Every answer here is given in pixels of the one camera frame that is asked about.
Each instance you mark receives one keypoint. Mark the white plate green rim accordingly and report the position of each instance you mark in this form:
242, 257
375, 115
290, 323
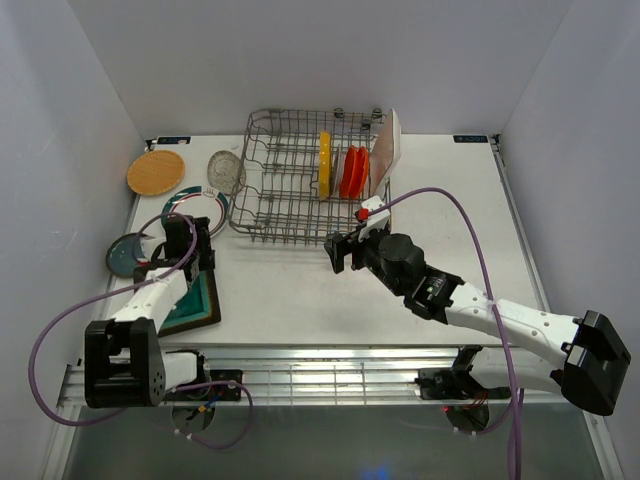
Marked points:
201, 201

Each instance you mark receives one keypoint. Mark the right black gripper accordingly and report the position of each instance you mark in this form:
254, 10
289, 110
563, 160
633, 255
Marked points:
339, 247

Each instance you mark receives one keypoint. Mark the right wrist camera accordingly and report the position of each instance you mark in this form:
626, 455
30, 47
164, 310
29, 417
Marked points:
372, 216

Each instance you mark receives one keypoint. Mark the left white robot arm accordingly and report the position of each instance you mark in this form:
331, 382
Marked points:
127, 369

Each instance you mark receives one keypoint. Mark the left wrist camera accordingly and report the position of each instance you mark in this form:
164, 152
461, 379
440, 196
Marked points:
144, 247

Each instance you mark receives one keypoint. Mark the light blue scalloped plate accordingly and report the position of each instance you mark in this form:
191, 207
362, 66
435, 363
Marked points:
337, 172

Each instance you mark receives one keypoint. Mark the white rectangular plate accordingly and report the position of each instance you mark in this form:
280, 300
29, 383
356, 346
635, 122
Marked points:
385, 153

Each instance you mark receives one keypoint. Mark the yellow dotted scalloped plate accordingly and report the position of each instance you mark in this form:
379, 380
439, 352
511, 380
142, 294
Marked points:
325, 165

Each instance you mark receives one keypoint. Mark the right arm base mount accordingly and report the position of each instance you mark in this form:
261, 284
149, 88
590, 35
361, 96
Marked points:
451, 384

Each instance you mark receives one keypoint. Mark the dark teal round plate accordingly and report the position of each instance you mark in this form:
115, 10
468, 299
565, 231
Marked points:
124, 255

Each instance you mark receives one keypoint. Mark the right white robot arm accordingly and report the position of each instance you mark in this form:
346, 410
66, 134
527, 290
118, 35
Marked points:
581, 358

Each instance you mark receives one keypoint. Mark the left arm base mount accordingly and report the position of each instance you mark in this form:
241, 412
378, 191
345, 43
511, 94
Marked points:
212, 386

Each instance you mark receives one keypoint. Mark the speckled beige small plate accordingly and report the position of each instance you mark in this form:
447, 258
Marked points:
226, 172

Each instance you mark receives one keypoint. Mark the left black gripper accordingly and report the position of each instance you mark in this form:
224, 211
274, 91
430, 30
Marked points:
207, 256

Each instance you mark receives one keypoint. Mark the woven bamboo round plate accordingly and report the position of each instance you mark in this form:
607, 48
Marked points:
155, 173

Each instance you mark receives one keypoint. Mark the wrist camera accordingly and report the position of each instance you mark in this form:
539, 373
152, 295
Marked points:
144, 247
372, 216

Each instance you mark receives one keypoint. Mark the teal square brown-rimmed plate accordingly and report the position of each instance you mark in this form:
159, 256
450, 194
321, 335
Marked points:
173, 301

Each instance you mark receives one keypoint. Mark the grey wire dish rack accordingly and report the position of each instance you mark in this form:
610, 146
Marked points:
276, 193

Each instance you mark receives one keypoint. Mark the orange round plate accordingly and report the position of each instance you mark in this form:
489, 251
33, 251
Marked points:
349, 172
363, 155

